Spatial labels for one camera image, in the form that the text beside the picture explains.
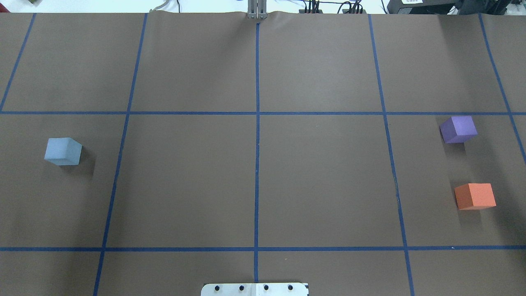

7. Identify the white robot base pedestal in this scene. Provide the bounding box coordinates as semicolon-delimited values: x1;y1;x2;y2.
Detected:
201;282;309;296

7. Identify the orange foam block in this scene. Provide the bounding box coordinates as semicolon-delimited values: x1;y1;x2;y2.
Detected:
453;183;496;210

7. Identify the light blue foam block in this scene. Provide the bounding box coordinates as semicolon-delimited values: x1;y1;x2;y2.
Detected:
44;137;83;166

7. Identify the purple foam block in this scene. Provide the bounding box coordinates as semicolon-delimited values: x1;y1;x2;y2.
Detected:
439;116;478;144

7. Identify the aluminium frame post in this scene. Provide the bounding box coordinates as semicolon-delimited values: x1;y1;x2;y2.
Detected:
247;0;268;19

